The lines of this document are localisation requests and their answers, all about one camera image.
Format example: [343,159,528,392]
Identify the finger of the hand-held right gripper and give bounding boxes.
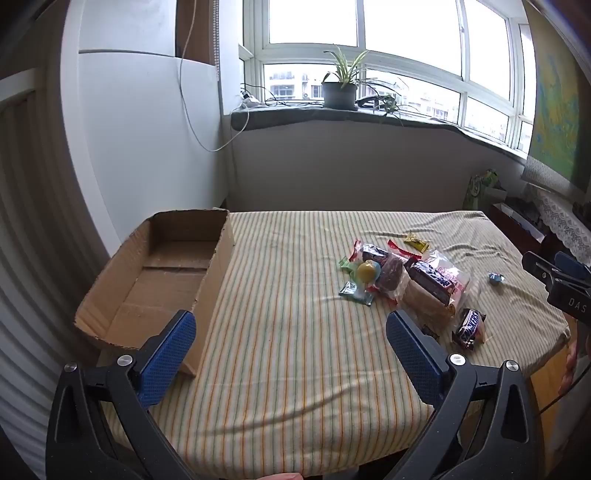
[554,251,591,281]
[522,251,563,291]

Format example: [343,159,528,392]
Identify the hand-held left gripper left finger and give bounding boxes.
[45,310,204,480]

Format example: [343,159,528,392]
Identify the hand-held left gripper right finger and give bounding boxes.
[385,309,542,480]

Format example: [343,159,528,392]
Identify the clear sandwich bread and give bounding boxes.
[399,249,481,330]

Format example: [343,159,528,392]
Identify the brown chocolate bar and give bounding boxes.
[409,261,457,305]
[451,308,488,354]
[362,244,391,265]

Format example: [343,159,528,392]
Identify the cardboard box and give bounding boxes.
[74,209,236,380]

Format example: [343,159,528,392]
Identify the red brown cake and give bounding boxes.
[351,239,419,305]

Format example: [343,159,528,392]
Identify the green yellow pastry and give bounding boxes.
[338,256,384,308]

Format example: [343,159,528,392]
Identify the person's right hand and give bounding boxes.
[560,330,591,398]

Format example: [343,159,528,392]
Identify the white lace cloth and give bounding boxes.
[531,185,591,268]

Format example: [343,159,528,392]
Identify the dark red box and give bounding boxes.
[488,198,555,254]

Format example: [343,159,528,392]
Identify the green paper bag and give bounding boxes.
[463,169,502,213]

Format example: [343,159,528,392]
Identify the white slatted panel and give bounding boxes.
[0,69,109,462]

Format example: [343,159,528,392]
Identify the small spider plant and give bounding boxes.
[365,78,416,127]

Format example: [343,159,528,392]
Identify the white framed window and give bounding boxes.
[238,0,539,153]

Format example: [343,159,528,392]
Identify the potted spider plant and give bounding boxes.
[321,45,372,110]

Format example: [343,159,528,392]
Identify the wall map poster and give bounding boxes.
[521,0,591,200]

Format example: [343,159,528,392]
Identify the white cable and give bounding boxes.
[179,0,251,152]

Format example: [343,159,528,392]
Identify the black cables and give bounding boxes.
[240,83,324,110]

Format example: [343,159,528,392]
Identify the white bead cord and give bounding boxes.
[213,0,221,80]

